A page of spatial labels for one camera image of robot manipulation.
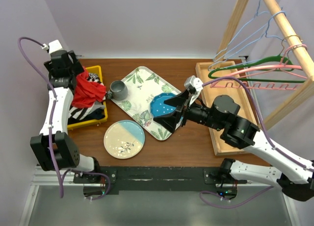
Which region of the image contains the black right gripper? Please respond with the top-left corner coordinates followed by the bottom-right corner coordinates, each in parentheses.
top-left (153, 88), bottom-right (224, 133)

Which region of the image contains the red tank top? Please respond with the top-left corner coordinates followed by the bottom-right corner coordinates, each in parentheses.
top-left (71, 68), bottom-right (106, 108)

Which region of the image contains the black white striped tank top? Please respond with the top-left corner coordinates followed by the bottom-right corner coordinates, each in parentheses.
top-left (68, 73), bottom-right (104, 119)

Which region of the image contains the navy maroon-trimmed tank top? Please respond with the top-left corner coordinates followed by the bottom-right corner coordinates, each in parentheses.
top-left (68, 108), bottom-right (105, 125)

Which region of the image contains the green plastic hanger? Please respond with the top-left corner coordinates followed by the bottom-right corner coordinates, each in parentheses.
top-left (208, 54), bottom-right (305, 83)

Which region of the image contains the thick pink plastic hanger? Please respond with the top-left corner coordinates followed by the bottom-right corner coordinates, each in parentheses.
top-left (208, 63), bottom-right (307, 91)

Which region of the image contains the thin pink wire hanger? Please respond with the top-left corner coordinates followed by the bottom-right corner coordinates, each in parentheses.
top-left (278, 36), bottom-right (309, 74)

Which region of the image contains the blue wire hanger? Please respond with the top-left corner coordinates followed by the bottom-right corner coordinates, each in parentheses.
top-left (208, 10), bottom-right (288, 72)
top-left (213, 0), bottom-right (270, 65)

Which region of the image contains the blue wire hanger front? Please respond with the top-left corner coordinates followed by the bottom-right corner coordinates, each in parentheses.
top-left (208, 10), bottom-right (288, 72)

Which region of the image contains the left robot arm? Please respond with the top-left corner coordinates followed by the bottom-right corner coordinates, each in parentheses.
top-left (30, 50), bottom-right (102, 183)

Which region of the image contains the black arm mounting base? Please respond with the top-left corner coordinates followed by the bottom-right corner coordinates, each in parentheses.
top-left (73, 165), bottom-right (238, 196)

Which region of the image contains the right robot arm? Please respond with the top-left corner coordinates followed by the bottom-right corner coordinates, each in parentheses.
top-left (151, 90), bottom-right (314, 201)

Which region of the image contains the blue dotted plate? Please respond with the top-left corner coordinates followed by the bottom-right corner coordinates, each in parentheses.
top-left (150, 93), bottom-right (175, 118)

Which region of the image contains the leaf-patterned rectangular tray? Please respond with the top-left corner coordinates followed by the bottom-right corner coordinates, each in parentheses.
top-left (113, 66), bottom-right (180, 141)

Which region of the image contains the cream and blue plate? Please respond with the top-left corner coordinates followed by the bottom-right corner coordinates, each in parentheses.
top-left (104, 120), bottom-right (145, 159)

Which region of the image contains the grey ceramic mug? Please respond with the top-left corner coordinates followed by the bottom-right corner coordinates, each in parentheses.
top-left (105, 80), bottom-right (128, 100)

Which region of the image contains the yellow plastic bin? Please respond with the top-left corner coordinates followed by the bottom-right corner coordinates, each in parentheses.
top-left (67, 65), bottom-right (107, 129)

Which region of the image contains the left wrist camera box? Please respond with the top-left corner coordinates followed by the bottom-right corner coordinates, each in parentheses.
top-left (41, 40), bottom-right (63, 54)

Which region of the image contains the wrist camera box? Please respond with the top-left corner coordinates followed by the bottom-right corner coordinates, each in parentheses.
top-left (41, 40), bottom-right (63, 54)
top-left (184, 75), bottom-right (203, 106)

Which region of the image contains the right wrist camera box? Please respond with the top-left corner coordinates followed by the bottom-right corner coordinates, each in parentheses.
top-left (184, 75), bottom-right (203, 106)

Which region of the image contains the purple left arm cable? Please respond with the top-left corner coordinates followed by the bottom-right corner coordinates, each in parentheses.
top-left (18, 36), bottom-right (67, 199)

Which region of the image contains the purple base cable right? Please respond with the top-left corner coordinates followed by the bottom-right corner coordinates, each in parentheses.
top-left (199, 185), bottom-right (274, 209)

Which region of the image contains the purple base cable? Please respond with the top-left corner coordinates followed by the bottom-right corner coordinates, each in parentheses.
top-left (199, 185), bottom-right (274, 209)
top-left (60, 168), bottom-right (111, 201)

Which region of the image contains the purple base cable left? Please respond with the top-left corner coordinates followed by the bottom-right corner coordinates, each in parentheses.
top-left (60, 168), bottom-right (111, 201)

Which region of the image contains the wooden clothes rack frame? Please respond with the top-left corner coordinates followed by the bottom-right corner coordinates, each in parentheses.
top-left (195, 0), bottom-right (314, 156)

